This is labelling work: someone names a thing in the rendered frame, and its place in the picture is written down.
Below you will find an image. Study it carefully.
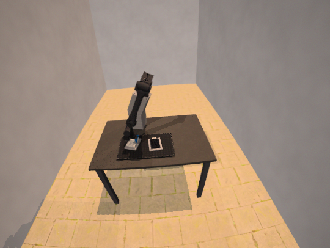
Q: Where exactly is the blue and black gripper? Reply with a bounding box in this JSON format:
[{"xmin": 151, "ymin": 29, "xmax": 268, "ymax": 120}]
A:
[{"xmin": 130, "ymin": 133, "xmax": 139, "ymax": 141}]

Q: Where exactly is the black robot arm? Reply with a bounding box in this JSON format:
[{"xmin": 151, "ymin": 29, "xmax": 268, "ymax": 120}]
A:
[{"xmin": 123, "ymin": 72, "xmax": 154, "ymax": 142}]

